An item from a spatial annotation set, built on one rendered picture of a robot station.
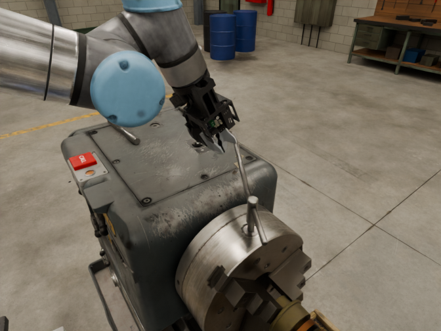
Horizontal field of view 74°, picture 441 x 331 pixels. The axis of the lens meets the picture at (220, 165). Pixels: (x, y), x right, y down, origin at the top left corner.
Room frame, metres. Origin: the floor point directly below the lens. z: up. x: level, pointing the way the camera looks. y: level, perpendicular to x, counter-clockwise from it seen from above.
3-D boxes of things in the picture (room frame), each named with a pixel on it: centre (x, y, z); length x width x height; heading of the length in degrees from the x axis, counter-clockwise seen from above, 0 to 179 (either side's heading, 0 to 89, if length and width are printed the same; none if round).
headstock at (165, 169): (0.77, 0.19, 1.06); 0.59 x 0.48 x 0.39; 36
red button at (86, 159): (0.68, 0.38, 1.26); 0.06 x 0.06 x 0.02; 36
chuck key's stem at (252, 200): (0.45, -0.07, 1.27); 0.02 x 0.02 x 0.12
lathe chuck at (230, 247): (0.45, -0.06, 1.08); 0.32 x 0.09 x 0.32; 126
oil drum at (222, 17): (7.05, -0.05, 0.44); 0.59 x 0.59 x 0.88
